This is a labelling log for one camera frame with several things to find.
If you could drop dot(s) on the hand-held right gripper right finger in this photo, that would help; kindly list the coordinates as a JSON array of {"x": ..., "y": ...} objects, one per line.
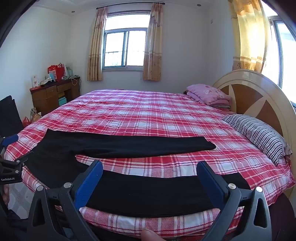
[{"x": 211, "y": 183}]

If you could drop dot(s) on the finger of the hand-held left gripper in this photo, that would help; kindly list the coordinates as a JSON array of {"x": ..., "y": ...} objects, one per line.
[
  {"x": 10, "y": 139},
  {"x": 16, "y": 160}
]

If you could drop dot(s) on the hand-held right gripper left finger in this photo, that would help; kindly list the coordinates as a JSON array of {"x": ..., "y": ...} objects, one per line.
[{"x": 89, "y": 183}]

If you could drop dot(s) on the black pants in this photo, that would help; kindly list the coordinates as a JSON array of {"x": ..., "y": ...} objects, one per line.
[{"x": 129, "y": 143}]

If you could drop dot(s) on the person's right hand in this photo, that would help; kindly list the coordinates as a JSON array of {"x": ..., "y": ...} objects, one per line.
[{"x": 150, "y": 236}]

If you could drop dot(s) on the red plastic bag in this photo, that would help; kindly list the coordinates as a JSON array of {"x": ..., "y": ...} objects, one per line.
[{"x": 26, "y": 122}]

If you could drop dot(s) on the black suitcase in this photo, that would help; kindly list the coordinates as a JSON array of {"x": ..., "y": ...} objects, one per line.
[{"x": 9, "y": 115}]

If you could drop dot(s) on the patterned shopping bag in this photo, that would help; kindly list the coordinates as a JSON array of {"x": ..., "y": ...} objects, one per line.
[{"x": 35, "y": 115}]

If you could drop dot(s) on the brown wooden desk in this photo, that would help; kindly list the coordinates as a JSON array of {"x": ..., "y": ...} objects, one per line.
[{"x": 44, "y": 97}]

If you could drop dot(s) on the teal box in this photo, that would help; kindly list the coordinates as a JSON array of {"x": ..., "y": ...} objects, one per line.
[{"x": 62, "y": 101}]

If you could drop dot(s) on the grey striped pillow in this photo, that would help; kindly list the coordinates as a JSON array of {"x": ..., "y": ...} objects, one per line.
[{"x": 256, "y": 132}]

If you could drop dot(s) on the red gift bag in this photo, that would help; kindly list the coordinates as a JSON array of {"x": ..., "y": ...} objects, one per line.
[{"x": 55, "y": 71}]

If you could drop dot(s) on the folded pink floral blanket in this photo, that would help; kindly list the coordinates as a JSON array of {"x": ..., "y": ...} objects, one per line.
[{"x": 208, "y": 93}]

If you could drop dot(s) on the bed with red plaid sheet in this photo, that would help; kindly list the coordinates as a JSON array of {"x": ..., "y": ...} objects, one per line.
[{"x": 150, "y": 111}]

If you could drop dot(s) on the cream and brown wooden headboard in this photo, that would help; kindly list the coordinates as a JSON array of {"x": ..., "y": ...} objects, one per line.
[{"x": 254, "y": 92}]

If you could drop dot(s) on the beige floral curtain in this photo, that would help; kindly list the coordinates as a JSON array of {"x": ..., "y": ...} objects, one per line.
[
  {"x": 153, "y": 51},
  {"x": 96, "y": 51}
]

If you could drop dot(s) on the small sliding window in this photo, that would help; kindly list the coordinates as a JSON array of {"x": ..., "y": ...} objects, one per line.
[{"x": 126, "y": 46}]

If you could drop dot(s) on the yellow curtain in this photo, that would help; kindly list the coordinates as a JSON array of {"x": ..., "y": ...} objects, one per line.
[{"x": 249, "y": 34}]

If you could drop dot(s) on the large bright window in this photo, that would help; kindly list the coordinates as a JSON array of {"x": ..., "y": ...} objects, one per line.
[{"x": 286, "y": 46}]

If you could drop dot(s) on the dark curtain rod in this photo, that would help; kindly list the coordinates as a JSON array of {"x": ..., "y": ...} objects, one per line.
[{"x": 129, "y": 4}]

